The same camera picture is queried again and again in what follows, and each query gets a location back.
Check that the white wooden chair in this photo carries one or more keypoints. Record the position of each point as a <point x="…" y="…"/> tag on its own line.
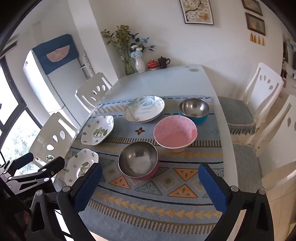
<point x="256" y="92"/>
<point x="46" y="134"/>
<point x="281" y="132"/>
<point x="87" y="89"/>

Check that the blue steel bowl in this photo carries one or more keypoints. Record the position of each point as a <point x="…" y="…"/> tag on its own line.
<point x="194" y="109"/>

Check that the floral wall picture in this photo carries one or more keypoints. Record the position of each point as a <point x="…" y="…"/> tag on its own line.
<point x="196" y="10"/>

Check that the red steel bowl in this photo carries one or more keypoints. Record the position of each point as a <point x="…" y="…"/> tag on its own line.
<point x="137" y="160"/>

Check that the small framed wall picture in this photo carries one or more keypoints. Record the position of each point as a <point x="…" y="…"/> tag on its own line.
<point x="255" y="23"/>
<point x="252" y="5"/>

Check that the round leaf print plate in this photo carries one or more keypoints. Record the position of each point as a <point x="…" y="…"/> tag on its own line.
<point x="144" y="107"/>

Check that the grey fringed seat cushion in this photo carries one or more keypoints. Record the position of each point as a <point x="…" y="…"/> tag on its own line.
<point x="238" y="111"/>
<point x="246" y="162"/>

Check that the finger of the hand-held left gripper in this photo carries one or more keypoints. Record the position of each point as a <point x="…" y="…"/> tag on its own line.
<point x="22" y="162"/>
<point x="52" y="166"/>

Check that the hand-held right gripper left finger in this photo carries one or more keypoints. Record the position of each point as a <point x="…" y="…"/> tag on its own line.
<point x="89" y="187"/>

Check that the hexagonal coaster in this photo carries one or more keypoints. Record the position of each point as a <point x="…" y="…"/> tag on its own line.
<point x="193" y="70"/>

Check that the black framed window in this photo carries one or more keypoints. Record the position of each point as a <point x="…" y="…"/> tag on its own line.
<point x="9" y="92"/>

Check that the white vase with blue flowers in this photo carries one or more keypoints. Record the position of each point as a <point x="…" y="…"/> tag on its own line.
<point x="140" y="64"/>

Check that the glass vase with green stems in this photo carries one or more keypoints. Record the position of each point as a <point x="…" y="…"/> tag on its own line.
<point x="129" y="67"/>

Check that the red lidded jar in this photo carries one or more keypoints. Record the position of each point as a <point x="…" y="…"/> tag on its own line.
<point x="152" y="64"/>

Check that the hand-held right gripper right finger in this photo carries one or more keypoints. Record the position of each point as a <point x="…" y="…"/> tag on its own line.
<point x="212" y="190"/>

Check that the pink ceramic bowl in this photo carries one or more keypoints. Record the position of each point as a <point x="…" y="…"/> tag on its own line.
<point x="173" y="134"/>

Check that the blue refrigerator cover cloth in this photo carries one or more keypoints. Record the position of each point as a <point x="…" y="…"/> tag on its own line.
<point x="57" y="46"/>

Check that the hexagonal tree print plate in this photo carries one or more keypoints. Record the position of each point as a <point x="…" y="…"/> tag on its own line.
<point x="98" y="131"/>

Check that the dark brown lidded mug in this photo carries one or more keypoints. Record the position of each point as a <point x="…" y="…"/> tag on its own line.
<point x="163" y="62"/>

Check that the white folding rack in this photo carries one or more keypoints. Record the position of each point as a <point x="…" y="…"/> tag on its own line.
<point x="87" y="66"/>

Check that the blue patterned table mat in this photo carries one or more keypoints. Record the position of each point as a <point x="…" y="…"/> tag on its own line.
<point x="115" y="141"/>

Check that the hexagonal flower print plate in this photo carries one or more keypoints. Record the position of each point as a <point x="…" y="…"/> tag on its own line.
<point x="81" y="164"/>

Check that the white refrigerator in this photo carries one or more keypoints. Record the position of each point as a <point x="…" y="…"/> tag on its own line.
<point x="55" y="90"/>

